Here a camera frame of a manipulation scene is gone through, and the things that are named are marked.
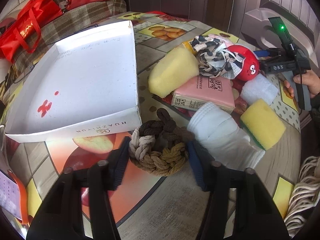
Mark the red plush apple toy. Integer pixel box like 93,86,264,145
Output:
227,44,259,82

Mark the white foam wrap piece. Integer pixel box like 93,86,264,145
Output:
240,74,278,105

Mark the brown braided rope ball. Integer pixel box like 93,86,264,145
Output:
129,108,194,177

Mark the yellow green scrub sponge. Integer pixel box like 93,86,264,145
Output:
240,99,286,150

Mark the pink tissue pack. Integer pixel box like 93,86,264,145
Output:
171,76,235,113

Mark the leopard print fabric scrunchie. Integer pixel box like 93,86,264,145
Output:
191,34,245,80

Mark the large yellow sponge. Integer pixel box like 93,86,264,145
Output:
149,47,199,98

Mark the person's right hand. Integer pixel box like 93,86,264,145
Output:
293,70,320,98

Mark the white cardboard box lid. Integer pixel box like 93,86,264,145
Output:
5,21,142,142

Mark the smartphone with chat screen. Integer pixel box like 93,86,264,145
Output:
1,170,29,225

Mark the plaid blanket covered bench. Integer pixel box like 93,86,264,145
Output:
14,0,126,72

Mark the red gift bag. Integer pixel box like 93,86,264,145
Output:
1,0,62,62

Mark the white rope bundle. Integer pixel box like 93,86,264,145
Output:
283,155,320,238

